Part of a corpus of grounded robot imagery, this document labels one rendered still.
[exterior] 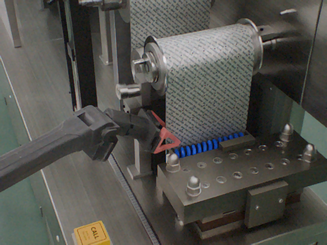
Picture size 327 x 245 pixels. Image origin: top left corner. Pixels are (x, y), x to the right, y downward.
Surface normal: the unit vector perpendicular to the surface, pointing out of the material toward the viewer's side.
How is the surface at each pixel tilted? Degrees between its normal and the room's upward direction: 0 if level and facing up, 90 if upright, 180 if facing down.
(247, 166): 0
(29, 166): 102
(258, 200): 90
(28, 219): 0
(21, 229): 0
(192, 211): 90
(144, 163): 90
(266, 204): 90
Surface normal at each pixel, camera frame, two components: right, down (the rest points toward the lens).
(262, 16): -0.92, 0.22
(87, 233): 0.00, -0.82
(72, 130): 0.18, -0.69
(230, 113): 0.39, 0.52
